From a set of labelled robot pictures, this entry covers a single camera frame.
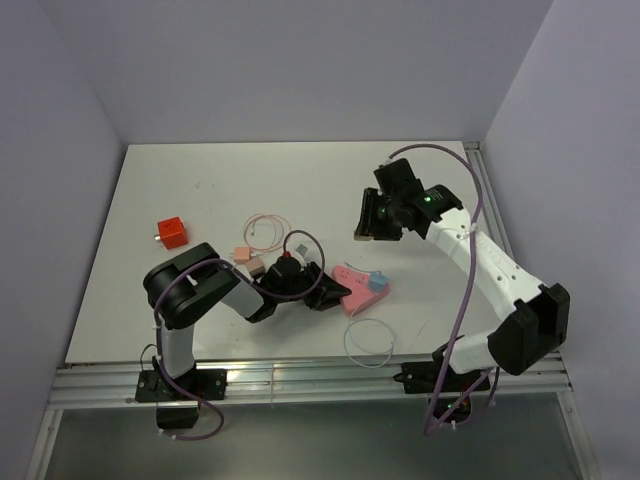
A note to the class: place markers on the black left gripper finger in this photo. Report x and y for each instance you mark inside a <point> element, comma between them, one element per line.
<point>320,279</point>
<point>323,298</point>

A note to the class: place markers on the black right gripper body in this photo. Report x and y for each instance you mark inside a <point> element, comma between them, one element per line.
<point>385,209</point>

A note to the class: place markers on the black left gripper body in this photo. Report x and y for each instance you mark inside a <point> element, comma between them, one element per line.
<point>302,284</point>

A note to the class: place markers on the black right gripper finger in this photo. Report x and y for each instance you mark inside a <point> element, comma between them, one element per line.
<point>387,232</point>
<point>367,226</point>

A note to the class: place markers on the pink triangular power strip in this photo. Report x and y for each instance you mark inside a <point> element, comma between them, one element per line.
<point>357,281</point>

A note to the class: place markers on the blue charger plug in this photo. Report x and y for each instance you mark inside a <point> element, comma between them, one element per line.
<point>377,282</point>

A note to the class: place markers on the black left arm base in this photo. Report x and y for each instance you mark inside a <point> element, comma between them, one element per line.
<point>179,402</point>

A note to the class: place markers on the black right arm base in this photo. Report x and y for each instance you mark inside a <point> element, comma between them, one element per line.
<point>421,378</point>

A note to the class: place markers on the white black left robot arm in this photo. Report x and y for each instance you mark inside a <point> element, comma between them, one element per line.
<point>185,288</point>

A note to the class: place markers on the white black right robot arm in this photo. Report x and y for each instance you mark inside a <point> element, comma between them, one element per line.
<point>533,316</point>

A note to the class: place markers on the brown charger plug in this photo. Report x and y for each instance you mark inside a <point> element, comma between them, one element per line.
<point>255,267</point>

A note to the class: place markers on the pink charger plug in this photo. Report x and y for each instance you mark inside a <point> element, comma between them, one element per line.
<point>242,254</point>

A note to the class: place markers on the red cube adapter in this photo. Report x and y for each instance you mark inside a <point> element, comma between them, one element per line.
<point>171,233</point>

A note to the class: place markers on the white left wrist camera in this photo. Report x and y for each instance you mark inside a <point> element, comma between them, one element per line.
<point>301,252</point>

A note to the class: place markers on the aluminium table frame rail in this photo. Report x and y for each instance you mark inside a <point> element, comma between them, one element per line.
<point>295,358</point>

